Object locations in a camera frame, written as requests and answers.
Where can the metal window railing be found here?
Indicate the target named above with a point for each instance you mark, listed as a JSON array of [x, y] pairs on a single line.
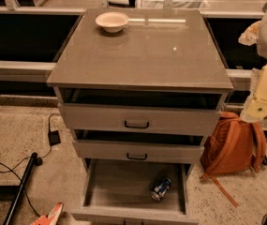
[[24, 70]]

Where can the grey drawer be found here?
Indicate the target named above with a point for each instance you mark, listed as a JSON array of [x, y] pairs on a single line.
[[176, 113], [119, 192], [137, 146]]

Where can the black pole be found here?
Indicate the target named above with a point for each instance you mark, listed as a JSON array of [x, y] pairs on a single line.
[[20, 190]]

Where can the top grey drawer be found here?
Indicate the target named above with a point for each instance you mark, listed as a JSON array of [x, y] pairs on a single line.
[[176, 113]]

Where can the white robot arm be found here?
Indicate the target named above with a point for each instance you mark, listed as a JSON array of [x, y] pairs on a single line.
[[262, 38]]

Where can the middle grey drawer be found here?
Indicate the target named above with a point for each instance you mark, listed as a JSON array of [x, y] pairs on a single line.
[[137, 146]]

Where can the bottom grey drawer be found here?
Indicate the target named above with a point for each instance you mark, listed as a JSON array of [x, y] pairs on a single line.
[[119, 192]]

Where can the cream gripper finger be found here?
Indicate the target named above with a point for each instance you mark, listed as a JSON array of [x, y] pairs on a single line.
[[250, 35]]

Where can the grey drawer cabinet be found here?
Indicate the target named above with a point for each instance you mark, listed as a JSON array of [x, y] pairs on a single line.
[[158, 50]]

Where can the white paper bowl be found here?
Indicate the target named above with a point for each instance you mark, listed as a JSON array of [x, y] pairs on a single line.
[[112, 22]]

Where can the blue pepsi can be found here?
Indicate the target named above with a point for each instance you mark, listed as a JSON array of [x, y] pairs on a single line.
[[159, 191]]

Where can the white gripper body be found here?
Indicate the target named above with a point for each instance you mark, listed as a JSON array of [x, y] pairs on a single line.
[[255, 108]]

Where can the orange backpack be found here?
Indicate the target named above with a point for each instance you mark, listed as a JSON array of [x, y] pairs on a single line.
[[233, 147]]

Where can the black power adapter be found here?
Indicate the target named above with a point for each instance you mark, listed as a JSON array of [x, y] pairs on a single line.
[[54, 137]]

